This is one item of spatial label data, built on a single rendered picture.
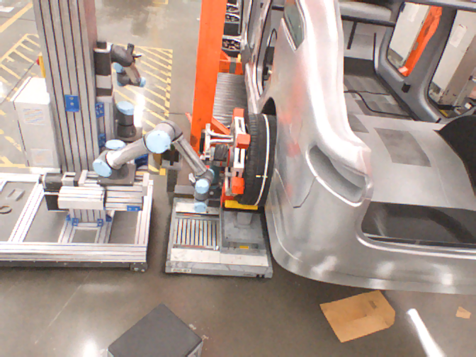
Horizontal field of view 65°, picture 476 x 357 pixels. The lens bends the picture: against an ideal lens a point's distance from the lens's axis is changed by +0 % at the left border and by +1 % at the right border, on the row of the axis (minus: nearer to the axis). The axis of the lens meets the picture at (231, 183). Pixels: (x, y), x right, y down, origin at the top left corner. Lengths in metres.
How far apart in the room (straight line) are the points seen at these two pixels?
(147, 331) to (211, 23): 1.98
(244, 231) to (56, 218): 1.46
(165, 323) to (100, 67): 1.54
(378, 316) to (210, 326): 1.28
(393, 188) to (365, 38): 2.82
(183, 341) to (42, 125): 1.51
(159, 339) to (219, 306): 0.68
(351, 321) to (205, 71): 2.13
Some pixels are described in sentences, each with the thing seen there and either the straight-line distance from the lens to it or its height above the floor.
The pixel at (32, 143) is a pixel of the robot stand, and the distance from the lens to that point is 2.60.
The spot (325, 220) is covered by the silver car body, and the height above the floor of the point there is 1.25.
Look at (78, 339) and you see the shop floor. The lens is 2.71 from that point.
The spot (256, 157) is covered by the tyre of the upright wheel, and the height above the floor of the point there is 1.05.
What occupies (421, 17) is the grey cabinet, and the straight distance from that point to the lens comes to 7.96.
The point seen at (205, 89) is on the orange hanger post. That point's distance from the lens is 2.87.
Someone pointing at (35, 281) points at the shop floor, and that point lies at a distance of 3.03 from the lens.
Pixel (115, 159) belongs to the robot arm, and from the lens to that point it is 2.20.
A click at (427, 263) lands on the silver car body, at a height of 1.13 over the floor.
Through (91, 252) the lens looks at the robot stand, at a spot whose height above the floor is 0.23.
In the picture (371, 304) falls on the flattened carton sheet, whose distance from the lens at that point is 3.21.
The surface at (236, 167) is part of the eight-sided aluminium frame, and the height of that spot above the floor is 0.96.
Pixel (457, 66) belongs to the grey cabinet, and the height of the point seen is 0.72.
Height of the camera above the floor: 2.34
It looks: 38 degrees down
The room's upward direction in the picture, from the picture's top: 11 degrees clockwise
